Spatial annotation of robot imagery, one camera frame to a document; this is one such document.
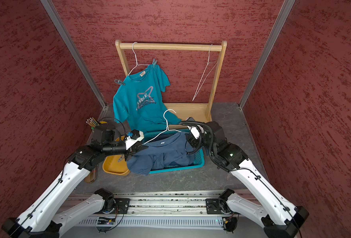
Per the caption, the grey-blue t-shirt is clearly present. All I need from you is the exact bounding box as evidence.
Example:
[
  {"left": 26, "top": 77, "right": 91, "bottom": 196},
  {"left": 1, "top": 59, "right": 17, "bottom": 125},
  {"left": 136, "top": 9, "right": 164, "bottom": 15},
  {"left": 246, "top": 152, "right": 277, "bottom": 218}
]
[{"left": 127, "top": 131, "right": 195, "bottom": 176}]

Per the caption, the white wire hanger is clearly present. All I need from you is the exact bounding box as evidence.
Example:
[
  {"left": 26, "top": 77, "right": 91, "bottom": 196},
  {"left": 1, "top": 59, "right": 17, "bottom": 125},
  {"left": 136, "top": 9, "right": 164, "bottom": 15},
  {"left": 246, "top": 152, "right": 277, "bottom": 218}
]
[
  {"left": 144, "top": 109, "right": 181, "bottom": 145},
  {"left": 127, "top": 42, "right": 148, "bottom": 76},
  {"left": 192, "top": 44, "right": 217, "bottom": 102}
]

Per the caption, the grey clothespin on teal shoulder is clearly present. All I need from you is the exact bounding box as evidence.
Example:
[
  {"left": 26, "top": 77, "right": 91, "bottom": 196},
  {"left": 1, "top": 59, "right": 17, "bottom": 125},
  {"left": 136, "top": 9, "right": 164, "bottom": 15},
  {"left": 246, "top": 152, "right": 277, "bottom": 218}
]
[{"left": 114, "top": 79, "right": 126, "bottom": 86}]

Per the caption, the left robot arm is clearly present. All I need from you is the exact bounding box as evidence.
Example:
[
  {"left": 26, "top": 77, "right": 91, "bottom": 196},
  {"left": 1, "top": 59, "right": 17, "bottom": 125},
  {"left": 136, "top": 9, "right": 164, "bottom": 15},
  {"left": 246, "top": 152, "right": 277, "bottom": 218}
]
[{"left": 2, "top": 124, "right": 147, "bottom": 238}]

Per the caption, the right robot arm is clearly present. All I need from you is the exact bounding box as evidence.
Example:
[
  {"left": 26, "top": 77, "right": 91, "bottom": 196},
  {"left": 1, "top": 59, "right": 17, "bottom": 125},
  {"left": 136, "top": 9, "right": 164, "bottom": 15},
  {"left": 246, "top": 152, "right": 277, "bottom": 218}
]
[{"left": 180, "top": 121, "right": 309, "bottom": 238}]

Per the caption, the teal plastic basket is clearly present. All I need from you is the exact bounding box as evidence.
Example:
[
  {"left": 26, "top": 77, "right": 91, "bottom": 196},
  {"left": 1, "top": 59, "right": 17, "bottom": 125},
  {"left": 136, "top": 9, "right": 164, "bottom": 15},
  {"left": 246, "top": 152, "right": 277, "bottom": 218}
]
[{"left": 143, "top": 131, "right": 205, "bottom": 174}]

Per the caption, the wooden clothes rack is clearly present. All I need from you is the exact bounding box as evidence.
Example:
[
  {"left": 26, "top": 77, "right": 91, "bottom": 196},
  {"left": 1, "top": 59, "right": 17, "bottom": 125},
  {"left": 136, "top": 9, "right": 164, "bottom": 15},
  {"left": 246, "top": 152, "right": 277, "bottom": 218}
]
[{"left": 115, "top": 40, "right": 228, "bottom": 123}]

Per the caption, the yellow tray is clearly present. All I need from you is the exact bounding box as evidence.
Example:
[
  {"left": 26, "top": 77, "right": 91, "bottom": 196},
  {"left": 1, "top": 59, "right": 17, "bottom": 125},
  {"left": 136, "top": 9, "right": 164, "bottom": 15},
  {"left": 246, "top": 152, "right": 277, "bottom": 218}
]
[{"left": 102, "top": 136, "right": 132, "bottom": 176}]

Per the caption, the teal t-shirt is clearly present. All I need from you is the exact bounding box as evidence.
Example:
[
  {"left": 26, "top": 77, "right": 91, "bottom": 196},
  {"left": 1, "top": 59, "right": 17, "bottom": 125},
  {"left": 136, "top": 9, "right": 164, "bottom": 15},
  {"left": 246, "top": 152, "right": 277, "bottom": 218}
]
[{"left": 113, "top": 64, "right": 181, "bottom": 133}]

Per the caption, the coloured pencils bunch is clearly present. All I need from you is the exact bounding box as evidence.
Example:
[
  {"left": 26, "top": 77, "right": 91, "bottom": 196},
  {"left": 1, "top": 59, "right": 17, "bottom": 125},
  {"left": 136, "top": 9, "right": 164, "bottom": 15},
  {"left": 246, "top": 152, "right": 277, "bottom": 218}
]
[{"left": 86, "top": 118, "right": 99, "bottom": 130}]

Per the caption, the brown transparent case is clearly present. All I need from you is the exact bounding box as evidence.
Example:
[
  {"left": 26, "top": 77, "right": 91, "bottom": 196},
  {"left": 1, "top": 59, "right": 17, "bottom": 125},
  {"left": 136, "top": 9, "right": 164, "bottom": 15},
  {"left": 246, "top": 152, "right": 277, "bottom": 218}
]
[{"left": 84, "top": 166, "right": 98, "bottom": 183}]

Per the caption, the right corner aluminium profile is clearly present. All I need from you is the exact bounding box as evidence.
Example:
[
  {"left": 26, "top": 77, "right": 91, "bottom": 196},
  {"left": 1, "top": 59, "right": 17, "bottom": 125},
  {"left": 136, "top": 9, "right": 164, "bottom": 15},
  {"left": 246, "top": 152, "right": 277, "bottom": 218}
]
[{"left": 239, "top": 0, "right": 295, "bottom": 111}]

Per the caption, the corner aluminium profile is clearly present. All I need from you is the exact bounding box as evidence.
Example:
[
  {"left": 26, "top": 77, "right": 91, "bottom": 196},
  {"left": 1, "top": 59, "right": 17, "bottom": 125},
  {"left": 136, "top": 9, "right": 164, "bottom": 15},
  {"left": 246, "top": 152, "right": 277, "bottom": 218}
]
[
  {"left": 239, "top": 0, "right": 295, "bottom": 111},
  {"left": 40, "top": 0, "right": 108, "bottom": 109}
]

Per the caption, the left corner aluminium profile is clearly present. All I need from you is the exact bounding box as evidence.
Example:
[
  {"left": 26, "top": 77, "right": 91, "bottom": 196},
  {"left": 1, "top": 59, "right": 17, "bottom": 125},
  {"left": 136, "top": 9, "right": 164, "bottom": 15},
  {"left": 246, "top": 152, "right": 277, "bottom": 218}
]
[{"left": 40, "top": 0, "right": 108, "bottom": 109}]

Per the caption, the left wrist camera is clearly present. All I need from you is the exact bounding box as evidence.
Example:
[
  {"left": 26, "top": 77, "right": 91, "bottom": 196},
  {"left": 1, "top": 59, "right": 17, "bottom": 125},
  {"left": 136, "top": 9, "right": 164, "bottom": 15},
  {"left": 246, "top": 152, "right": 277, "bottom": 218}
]
[{"left": 124, "top": 130, "right": 144, "bottom": 150}]

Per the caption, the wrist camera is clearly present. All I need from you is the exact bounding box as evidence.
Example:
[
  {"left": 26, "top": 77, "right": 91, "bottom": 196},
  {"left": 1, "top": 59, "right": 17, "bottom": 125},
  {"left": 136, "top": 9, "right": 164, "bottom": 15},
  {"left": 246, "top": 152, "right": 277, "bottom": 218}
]
[
  {"left": 124, "top": 130, "right": 144, "bottom": 150},
  {"left": 187, "top": 126, "right": 201, "bottom": 139}
]

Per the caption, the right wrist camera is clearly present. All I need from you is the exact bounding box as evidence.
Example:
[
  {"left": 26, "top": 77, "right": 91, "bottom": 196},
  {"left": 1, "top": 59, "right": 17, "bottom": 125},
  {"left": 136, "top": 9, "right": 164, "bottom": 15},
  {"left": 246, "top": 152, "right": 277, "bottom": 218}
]
[{"left": 187, "top": 126, "right": 201, "bottom": 139}]

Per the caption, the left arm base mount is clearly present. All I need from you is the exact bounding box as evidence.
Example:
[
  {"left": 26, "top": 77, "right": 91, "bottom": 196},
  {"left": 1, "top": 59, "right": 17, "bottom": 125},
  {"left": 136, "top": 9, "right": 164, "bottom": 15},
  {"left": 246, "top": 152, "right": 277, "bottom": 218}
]
[{"left": 99, "top": 198, "right": 131, "bottom": 214}]

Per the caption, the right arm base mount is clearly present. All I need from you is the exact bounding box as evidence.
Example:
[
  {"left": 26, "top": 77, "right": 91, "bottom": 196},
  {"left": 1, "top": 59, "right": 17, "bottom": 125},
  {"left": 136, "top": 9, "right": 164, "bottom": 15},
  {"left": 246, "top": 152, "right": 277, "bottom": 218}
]
[{"left": 205, "top": 198, "right": 234, "bottom": 215}]

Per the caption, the aluminium rail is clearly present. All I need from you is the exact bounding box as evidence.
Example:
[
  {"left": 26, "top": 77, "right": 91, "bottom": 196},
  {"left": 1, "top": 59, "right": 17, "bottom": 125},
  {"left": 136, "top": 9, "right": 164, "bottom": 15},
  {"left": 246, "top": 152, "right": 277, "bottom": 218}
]
[{"left": 44, "top": 190, "right": 274, "bottom": 230}]

